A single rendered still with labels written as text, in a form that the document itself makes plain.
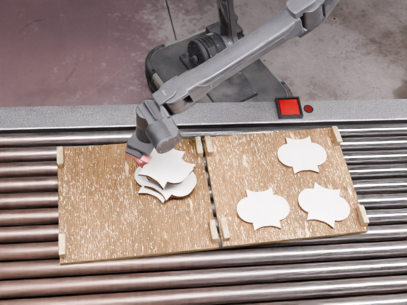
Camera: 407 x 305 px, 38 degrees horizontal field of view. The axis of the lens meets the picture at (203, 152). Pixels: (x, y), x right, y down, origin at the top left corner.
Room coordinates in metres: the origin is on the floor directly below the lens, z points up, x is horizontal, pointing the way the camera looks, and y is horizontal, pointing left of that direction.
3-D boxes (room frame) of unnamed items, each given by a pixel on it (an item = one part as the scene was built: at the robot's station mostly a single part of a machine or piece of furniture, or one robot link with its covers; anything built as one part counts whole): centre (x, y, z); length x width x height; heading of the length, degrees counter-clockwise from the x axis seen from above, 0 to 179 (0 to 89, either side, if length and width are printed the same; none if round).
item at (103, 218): (0.76, 0.16, 0.93); 0.41 x 0.35 x 0.02; 107
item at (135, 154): (0.81, 0.15, 1.09); 0.07 x 0.07 x 0.09; 74
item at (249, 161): (0.89, -0.24, 0.93); 0.41 x 0.35 x 0.02; 107
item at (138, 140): (0.83, 0.15, 1.16); 0.10 x 0.07 x 0.07; 164
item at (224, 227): (0.70, -0.09, 0.95); 0.06 x 0.02 x 0.03; 17
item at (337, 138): (1.07, -0.38, 0.95); 0.06 x 0.02 x 0.03; 17
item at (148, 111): (0.82, 0.14, 1.22); 0.07 x 0.06 x 0.07; 39
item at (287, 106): (1.17, -0.24, 0.92); 0.06 x 0.06 x 0.01; 14
